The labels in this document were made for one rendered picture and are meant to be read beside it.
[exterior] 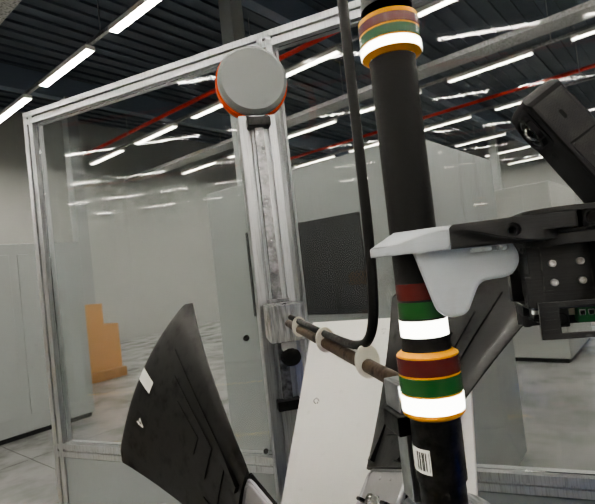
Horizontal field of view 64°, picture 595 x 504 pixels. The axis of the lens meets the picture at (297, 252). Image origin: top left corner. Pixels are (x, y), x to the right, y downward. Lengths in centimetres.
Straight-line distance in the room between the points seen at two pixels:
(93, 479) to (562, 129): 157
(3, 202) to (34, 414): 784
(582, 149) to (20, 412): 584
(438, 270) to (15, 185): 1307
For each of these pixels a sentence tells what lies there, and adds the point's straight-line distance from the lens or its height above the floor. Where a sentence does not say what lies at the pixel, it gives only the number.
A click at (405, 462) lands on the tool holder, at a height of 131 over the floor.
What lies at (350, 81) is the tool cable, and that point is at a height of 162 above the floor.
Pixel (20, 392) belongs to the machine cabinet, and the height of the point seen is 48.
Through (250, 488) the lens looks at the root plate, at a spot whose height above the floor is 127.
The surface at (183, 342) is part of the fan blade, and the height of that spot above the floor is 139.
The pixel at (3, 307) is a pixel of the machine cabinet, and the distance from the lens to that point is 583.
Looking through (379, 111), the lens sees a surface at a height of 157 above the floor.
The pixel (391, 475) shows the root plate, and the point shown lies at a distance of 47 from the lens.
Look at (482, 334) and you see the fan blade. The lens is 46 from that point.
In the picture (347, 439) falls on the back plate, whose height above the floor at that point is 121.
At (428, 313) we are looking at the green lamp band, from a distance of 34.
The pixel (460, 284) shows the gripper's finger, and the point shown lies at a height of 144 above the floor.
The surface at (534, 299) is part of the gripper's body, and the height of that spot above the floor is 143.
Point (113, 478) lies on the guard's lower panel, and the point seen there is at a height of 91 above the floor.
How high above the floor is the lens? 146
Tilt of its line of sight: 2 degrees up
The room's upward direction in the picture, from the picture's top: 6 degrees counter-clockwise
